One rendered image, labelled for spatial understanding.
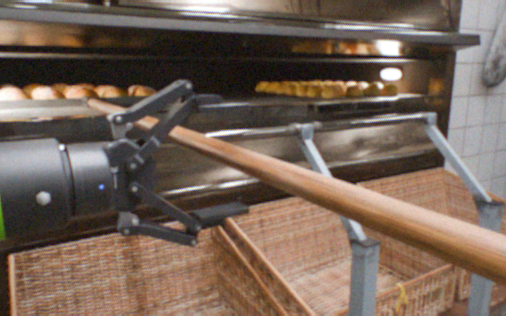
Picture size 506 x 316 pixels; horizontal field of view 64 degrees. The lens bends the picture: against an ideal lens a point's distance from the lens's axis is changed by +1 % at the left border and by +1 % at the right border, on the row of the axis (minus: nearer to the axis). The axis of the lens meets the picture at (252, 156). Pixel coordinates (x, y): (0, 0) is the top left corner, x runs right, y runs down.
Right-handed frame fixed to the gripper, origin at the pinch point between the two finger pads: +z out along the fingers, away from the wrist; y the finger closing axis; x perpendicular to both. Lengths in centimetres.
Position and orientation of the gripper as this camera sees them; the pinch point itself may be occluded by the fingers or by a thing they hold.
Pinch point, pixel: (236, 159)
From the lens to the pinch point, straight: 52.1
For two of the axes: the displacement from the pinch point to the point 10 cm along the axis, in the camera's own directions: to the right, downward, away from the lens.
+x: 5.3, 1.8, -8.3
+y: 0.0, 9.8, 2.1
